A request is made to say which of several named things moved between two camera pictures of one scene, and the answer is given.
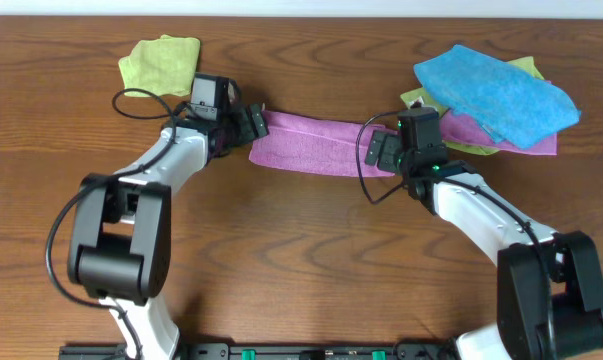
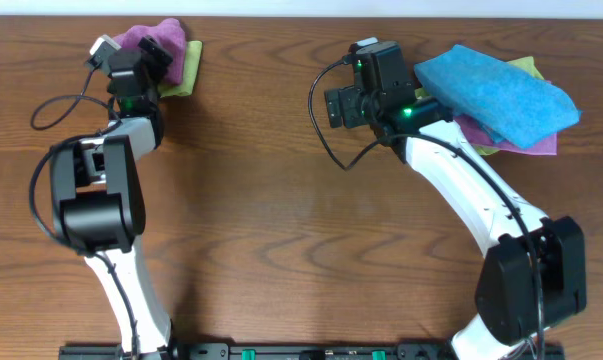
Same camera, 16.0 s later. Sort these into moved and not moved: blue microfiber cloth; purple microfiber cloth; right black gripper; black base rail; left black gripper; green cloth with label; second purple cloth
Moved: right black gripper; purple microfiber cloth; left black gripper
Not moved: green cloth with label; blue microfiber cloth; second purple cloth; black base rail
